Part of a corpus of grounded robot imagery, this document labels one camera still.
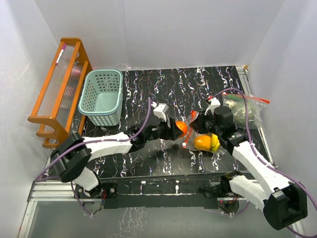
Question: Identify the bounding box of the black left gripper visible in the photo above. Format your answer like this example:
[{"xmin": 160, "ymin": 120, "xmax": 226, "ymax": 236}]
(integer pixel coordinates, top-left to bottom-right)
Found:
[{"xmin": 144, "ymin": 117, "xmax": 181, "ymax": 143}]

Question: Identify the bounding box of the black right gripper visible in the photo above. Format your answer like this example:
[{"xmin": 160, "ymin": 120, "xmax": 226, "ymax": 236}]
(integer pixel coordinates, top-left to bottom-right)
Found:
[{"xmin": 189, "ymin": 110, "xmax": 222, "ymax": 136}]

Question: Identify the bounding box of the fake orange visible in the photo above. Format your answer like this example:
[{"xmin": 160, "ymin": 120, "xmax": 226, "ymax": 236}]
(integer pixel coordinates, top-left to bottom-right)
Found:
[{"xmin": 175, "ymin": 121, "xmax": 188, "ymax": 138}]

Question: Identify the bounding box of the fake yellow bell pepper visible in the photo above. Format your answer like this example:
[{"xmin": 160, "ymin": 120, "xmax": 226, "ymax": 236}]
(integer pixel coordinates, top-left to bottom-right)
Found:
[{"xmin": 194, "ymin": 135, "xmax": 211, "ymax": 151}]

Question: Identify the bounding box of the clear zip bag with fruit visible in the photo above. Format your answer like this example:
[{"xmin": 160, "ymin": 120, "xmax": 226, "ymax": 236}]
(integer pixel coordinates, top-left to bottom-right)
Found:
[{"xmin": 176, "ymin": 111, "xmax": 220, "ymax": 153}]

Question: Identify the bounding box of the fake banana bunch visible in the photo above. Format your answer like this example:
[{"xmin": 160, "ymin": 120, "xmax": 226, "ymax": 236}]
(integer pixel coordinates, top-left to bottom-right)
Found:
[{"xmin": 211, "ymin": 134, "xmax": 220, "ymax": 153}]

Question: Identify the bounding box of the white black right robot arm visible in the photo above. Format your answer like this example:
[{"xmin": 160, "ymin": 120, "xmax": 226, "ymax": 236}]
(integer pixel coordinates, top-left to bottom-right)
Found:
[{"xmin": 189, "ymin": 106, "xmax": 308, "ymax": 230}]

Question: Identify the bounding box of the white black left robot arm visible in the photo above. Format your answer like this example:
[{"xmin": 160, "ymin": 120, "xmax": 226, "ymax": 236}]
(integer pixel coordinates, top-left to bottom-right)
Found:
[{"xmin": 51, "ymin": 115, "xmax": 187, "ymax": 198}]

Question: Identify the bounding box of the clear zip bag with vegetables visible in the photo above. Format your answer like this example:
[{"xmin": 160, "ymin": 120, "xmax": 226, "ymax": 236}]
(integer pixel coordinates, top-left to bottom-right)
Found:
[{"xmin": 222, "ymin": 93, "xmax": 270, "ymax": 129}]

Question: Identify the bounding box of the teal plastic basket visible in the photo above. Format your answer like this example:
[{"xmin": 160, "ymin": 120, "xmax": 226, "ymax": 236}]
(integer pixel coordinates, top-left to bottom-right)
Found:
[{"xmin": 78, "ymin": 69, "xmax": 123, "ymax": 126}]

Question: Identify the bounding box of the orange wooden rack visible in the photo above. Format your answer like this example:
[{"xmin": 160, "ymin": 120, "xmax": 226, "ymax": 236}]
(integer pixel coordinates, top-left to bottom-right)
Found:
[{"xmin": 28, "ymin": 38, "xmax": 92, "ymax": 149}]

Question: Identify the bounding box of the pink white marker pen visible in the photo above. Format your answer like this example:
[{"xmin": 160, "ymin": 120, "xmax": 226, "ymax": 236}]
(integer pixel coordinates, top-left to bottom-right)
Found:
[{"xmin": 55, "ymin": 44, "xmax": 66, "ymax": 65}]

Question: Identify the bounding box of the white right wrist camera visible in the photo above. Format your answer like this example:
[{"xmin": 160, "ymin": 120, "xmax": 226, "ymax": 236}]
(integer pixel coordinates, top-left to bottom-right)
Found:
[{"xmin": 205, "ymin": 96, "xmax": 220, "ymax": 115}]

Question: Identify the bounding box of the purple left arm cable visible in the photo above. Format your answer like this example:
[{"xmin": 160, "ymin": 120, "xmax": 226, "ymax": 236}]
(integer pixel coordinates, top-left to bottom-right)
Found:
[{"xmin": 34, "ymin": 97, "xmax": 156, "ymax": 219}]

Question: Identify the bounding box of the aluminium frame rail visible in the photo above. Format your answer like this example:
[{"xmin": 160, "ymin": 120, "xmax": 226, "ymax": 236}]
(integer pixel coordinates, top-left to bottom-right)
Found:
[{"xmin": 19, "ymin": 179, "xmax": 292, "ymax": 238}]

